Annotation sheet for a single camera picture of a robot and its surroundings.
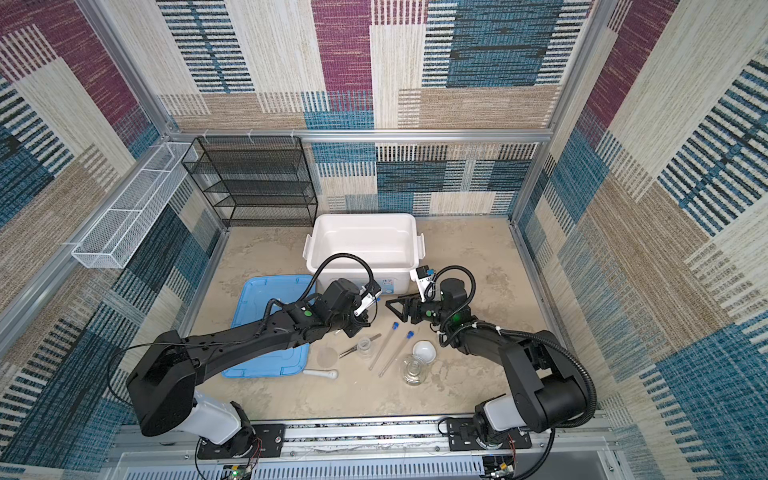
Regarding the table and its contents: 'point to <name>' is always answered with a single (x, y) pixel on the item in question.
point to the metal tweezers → (356, 347)
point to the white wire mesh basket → (115, 236)
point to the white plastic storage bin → (390, 243)
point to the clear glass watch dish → (327, 357)
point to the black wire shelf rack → (255, 181)
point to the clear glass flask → (414, 370)
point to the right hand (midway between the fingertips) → (393, 305)
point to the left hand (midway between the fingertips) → (365, 305)
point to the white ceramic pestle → (327, 373)
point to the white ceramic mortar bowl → (425, 351)
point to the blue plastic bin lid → (251, 306)
